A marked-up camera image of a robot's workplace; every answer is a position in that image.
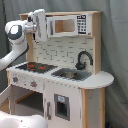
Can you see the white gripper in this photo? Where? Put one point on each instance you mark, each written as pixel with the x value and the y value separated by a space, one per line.
pixel 36 23

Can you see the white microwave door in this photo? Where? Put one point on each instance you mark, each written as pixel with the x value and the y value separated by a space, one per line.
pixel 70 25

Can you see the white oven door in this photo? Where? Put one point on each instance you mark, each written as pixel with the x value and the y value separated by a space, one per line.
pixel 5 96

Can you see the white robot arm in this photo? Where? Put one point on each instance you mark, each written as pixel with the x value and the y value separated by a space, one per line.
pixel 16 31

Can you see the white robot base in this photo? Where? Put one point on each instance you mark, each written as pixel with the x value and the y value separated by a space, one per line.
pixel 14 121

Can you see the wooden toy kitchen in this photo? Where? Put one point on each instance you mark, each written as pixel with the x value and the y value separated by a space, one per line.
pixel 62 52

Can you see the black stovetop red burners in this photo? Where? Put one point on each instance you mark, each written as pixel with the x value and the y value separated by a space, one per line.
pixel 36 67

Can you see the left stove knob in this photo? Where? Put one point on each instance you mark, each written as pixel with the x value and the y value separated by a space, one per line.
pixel 15 79

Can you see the stove knob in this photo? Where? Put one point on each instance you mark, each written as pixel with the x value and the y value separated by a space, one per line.
pixel 33 84
pixel 15 79

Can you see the right stove knob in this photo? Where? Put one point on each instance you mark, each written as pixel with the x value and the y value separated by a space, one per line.
pixel 33 84

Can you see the black toy faucet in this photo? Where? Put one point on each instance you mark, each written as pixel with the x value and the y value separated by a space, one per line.
pixel 81 65

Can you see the grey toy sink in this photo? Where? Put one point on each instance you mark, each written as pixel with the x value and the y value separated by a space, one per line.
pixel 72 74

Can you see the white fridge door dispenser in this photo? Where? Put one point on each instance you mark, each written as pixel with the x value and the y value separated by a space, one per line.
pixel 63 108

